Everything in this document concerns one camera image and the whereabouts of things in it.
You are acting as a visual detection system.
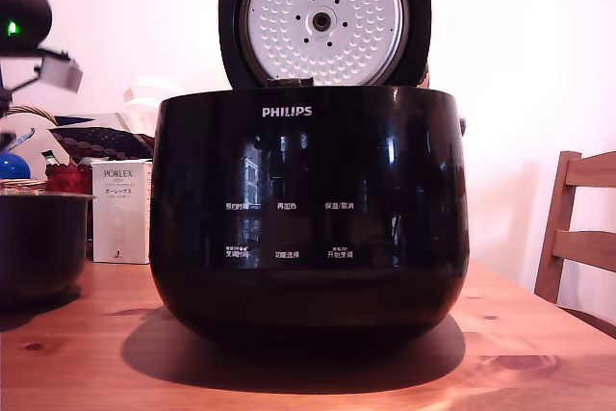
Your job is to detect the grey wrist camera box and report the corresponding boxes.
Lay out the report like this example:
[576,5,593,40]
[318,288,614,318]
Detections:
[0,47,84,94]

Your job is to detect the blue curved stick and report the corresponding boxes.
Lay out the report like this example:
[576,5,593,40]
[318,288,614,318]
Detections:
[9,127,38,152]

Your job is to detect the dark metallic pot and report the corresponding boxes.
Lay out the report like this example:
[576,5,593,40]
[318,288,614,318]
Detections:
[0,191,97,312]

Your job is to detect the blue ball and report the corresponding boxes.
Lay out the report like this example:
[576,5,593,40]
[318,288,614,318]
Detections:
[0,151,33,181]

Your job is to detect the black rice cooker lid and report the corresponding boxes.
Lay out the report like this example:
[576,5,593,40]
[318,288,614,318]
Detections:
[219,0,433,90]

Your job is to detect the dotted patterned cloth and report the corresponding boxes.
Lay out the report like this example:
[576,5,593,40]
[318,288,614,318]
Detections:
[47,113,157,162]

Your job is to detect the white Porlex box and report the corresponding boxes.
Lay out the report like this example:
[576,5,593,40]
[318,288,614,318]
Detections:
[90,158,155,265]

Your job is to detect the red jar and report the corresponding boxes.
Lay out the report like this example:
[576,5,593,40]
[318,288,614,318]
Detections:
[44,163,93,194]

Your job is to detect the wooden chair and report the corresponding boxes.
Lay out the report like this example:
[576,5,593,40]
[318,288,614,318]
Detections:
[533,150,616,335]

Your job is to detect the black Philips rice cooker body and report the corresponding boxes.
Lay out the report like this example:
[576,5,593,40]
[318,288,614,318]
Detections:
[148,85,471,341]

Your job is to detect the white plastic container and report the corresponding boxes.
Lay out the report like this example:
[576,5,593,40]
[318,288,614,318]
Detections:
[121,74,180,133]

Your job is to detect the wicker basket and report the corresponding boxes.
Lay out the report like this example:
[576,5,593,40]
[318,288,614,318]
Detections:
[0,104,58,194]

